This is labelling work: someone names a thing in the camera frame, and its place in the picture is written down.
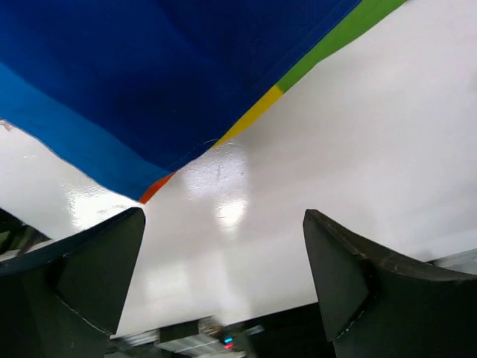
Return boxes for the silver aluminium rail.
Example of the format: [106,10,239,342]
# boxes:
[429,248,477,275]

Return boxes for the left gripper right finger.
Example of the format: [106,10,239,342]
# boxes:
[303,210,476,357]

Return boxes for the rainbow striped shorts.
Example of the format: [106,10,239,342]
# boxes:
[1,0,400,203]

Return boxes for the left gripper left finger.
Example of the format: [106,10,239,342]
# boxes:
[1,207,145,357]

